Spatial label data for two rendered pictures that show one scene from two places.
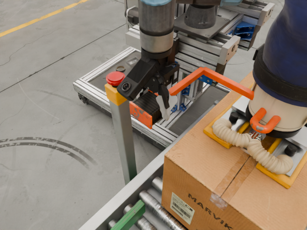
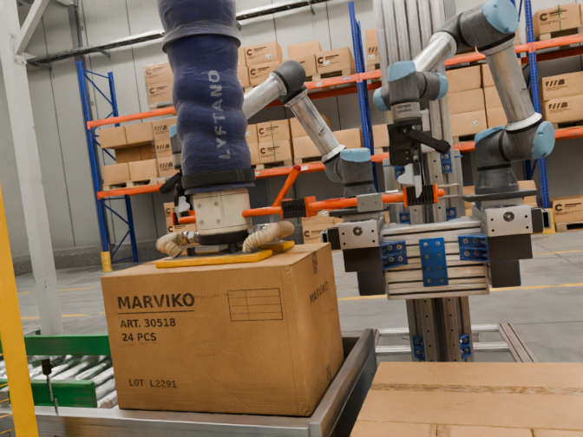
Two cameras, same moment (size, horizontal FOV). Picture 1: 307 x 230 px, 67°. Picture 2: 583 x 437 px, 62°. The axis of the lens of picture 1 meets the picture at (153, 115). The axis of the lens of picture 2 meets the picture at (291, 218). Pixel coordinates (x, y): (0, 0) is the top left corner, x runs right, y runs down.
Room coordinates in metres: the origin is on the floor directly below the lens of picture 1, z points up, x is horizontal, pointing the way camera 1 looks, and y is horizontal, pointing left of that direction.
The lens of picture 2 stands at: (0.10, -1.85, 1.12)
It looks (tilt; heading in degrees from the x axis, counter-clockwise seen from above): 3 degrees down; 67
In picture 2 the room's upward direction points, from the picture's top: 7 degrees counter-clockwise
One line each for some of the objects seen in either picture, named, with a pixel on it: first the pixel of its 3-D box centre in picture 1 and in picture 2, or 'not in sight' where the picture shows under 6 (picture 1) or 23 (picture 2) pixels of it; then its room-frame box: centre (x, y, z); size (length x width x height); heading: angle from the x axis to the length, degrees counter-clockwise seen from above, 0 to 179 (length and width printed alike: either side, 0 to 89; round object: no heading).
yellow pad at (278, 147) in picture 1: (298, 138); (212, 254); (0.44, -0.45, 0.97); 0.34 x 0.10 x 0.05; 136
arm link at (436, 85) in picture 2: not in sight; (422, 88); (1.03, -0.74, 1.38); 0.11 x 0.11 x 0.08; 12
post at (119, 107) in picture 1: (127, 157); not in sight; (0.67, 0.14, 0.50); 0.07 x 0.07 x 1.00; 47
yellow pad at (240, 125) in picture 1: (243, 108); (241, 244); (0.57, -0.32, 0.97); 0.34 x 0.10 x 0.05; 136
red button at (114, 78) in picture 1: (116, 80); not in sight; (0.67, 0.14, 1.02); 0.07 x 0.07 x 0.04
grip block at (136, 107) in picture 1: (150, 108); (186, 217); (0.47, 0.01, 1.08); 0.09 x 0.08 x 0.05; 46
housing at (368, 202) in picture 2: not in sight; (371, 202); (0.84, -0.71, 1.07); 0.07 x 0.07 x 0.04; 46
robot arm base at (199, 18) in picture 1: (201, 11); (359, 194); (1.10, -0.22, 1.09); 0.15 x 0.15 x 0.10
